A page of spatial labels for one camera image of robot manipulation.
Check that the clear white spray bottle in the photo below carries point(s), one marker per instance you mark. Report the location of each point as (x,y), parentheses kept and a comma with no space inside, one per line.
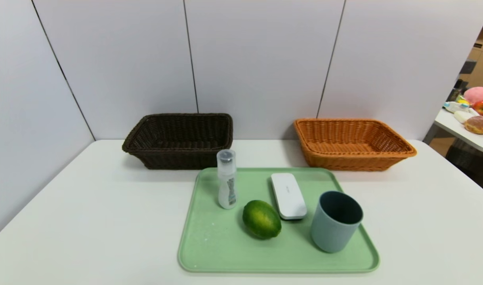
(227,194)

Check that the white whiteboard eraser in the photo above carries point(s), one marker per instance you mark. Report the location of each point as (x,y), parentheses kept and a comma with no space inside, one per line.
(289,196)

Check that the green lime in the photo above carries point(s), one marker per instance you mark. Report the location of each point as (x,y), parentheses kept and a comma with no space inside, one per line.
(262,219)

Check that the blue-grey plastic cup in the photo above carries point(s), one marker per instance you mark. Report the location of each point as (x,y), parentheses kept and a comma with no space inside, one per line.
(332,235)

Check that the dark brown wicker basket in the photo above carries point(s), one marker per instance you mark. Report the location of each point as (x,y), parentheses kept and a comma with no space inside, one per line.
(174,158)

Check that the orange wicker basket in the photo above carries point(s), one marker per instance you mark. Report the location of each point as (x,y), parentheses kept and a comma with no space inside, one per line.
(344,160)

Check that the light green plastic tray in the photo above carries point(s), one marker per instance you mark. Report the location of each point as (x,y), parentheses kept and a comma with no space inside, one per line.
(225,249)

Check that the white side table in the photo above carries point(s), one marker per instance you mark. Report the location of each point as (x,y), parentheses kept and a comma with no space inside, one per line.
(451,124)

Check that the white bottle with blue cap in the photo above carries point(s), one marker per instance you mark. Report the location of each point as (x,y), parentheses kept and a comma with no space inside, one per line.
(455,107)

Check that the white oval item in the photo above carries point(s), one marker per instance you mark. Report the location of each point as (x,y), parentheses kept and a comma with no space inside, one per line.
(462,116)

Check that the glazed donut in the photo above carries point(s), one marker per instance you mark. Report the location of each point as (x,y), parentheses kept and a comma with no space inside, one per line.
(478,124)

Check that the pink plush toy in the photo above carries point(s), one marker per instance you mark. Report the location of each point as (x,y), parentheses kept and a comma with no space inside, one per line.
(479,94)

